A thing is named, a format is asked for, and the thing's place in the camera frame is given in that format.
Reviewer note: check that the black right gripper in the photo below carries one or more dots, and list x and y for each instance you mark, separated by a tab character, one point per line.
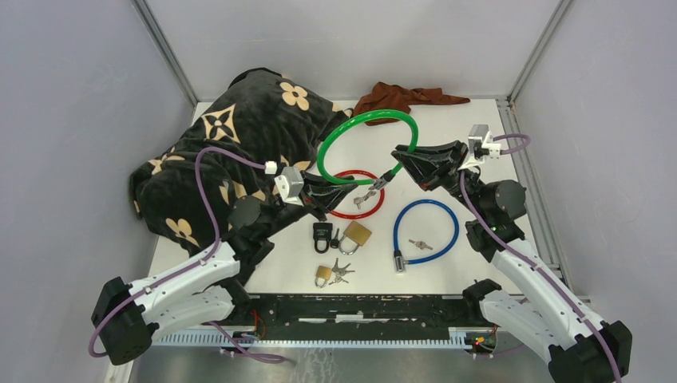
433	166

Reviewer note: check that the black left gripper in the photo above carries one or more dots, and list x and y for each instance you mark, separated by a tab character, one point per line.
316	197

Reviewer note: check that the green cable lock keys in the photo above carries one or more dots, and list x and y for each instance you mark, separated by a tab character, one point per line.
360	200

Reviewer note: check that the black padlock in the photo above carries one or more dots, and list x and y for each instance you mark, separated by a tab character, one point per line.
322	235

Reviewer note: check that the green cable lock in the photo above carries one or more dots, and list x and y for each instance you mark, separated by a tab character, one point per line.
364	144

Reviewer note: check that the red cable lock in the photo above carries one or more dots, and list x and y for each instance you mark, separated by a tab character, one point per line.
365	214

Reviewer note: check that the small brass padlock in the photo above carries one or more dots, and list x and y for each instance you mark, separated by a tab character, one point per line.
322	276

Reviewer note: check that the blue cable lock keys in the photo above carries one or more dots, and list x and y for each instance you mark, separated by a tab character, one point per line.
420	244

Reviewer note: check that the blue cable lock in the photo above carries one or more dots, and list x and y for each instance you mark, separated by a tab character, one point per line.
400	261

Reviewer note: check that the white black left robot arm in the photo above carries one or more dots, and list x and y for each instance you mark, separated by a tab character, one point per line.
129	316

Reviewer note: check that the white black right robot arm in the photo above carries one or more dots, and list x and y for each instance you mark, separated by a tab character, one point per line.
575	342

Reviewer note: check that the brown crumpled cloth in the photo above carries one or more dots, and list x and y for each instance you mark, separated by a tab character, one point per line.
396	97

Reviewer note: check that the small padlock keys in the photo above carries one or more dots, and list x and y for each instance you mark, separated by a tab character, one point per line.
340	273

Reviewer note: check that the black floral patterned blanket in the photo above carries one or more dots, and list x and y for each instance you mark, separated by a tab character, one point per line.
186	193

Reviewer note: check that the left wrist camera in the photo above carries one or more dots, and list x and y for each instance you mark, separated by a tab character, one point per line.
290	185

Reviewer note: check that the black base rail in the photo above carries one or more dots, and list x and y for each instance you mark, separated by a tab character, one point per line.
354	317

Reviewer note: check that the white slotted cable duct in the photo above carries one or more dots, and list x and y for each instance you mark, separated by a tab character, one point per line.
210	337

